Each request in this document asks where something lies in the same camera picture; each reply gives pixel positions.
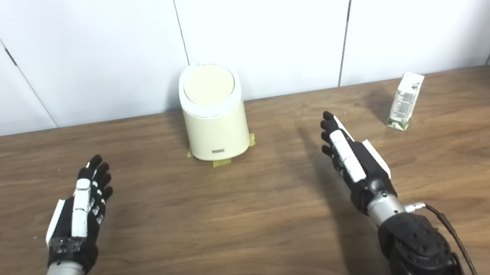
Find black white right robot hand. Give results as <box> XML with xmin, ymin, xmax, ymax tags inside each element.
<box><xmin>316</xmin><ymin>103</ymin><xmax>401</xmax><ymax>222</ymax></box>

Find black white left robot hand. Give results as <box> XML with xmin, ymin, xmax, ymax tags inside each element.
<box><xmin>34</xmin><ymin>152</ymin><xmax>126</xmax><ymax>275</ymax></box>

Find cream-colored round bin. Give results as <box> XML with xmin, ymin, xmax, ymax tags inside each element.
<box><xmin>175</xmin><ymin>57</ymin><xmax>253</xmax><ymax>165</ymax></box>

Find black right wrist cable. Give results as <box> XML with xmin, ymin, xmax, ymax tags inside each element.
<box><xmin>405</xmin><ymin>195</ymin><xmax>480</xmax><ymax>275</ymax></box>

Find cream round bin lid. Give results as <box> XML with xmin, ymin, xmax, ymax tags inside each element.
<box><xmin>180</xmin><ymin>61</ymin><xmax>238</xmax><ymax>108</ymax></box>

